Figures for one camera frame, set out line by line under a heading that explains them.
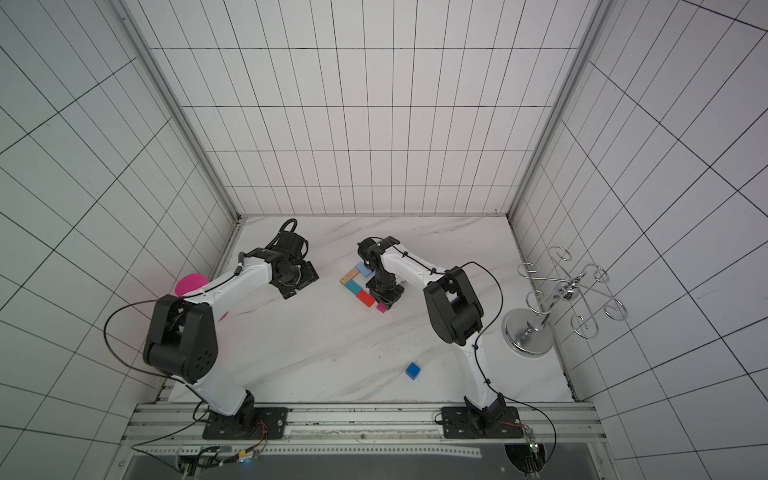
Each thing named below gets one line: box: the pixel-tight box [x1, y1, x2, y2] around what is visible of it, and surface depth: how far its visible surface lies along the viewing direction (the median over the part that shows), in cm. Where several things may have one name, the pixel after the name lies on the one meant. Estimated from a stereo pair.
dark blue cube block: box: [405, 362, 421, 381], surface depth 81 cm
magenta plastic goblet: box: [175, 273, 209, 297], surface depth 83 cm
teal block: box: [344, 280, 363, 295], surface depth 101 cm
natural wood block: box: [339, 267, 360, 286], surface depth 102 cm
